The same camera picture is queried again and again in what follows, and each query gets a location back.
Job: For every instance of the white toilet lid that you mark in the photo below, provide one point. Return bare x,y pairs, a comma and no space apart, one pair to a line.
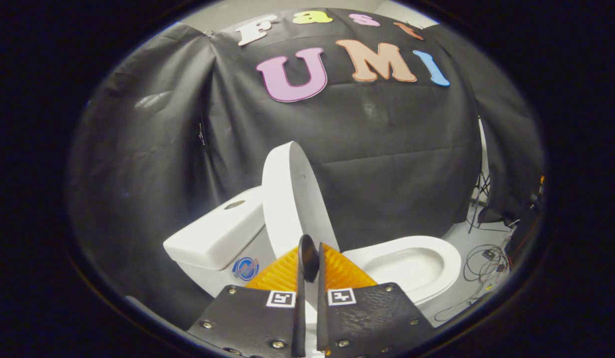
292,199

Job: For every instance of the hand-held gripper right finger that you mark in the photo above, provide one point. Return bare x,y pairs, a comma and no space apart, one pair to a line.
367,323

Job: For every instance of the black power adapter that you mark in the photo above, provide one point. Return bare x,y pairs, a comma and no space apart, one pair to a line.
487,254

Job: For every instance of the black equipment with orange part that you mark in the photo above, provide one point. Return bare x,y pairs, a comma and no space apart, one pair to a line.
536,199

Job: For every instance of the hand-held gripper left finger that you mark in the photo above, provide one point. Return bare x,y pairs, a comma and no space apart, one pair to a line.
247,323

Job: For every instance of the black backdrop cloth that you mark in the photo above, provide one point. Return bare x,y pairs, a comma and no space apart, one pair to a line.
387,149

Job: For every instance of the white toilet with tank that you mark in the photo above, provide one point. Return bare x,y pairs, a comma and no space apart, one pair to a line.
213,233

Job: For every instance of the black tripod light stand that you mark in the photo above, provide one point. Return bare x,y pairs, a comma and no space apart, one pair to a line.
479,199

